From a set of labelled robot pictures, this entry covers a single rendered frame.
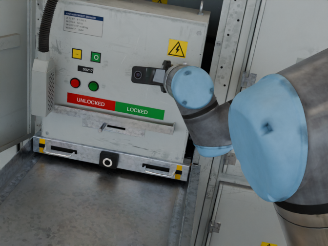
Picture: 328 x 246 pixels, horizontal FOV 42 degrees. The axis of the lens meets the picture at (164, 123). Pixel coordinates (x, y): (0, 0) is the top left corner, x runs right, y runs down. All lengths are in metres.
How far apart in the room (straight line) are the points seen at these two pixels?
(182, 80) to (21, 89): 0.81
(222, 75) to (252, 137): 1.03
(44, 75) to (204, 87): 0.53
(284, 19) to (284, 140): 1.01
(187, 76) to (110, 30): 0.44
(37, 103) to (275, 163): 1.01
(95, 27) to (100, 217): 0.56
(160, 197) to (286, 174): 1.00
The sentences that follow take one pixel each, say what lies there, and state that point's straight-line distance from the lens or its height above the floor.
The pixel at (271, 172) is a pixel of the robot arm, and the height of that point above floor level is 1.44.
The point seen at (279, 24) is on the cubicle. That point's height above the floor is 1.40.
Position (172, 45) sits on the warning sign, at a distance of 1.27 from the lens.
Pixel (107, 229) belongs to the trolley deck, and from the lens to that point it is 1.22.
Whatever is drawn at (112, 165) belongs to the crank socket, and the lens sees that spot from 1.43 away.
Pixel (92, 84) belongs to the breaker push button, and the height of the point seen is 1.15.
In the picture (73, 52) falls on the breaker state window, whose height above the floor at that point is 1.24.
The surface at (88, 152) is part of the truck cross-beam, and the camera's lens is 1.45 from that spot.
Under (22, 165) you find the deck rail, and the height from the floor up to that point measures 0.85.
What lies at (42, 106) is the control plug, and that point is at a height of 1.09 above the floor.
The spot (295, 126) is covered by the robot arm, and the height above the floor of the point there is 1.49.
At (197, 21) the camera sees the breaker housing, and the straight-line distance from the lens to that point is 1.25.
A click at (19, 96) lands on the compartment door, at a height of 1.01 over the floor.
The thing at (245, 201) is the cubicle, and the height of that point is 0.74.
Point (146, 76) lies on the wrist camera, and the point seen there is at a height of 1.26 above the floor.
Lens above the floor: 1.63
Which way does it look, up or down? 25 degrees down
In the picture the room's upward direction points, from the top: 9 degrees clockwise
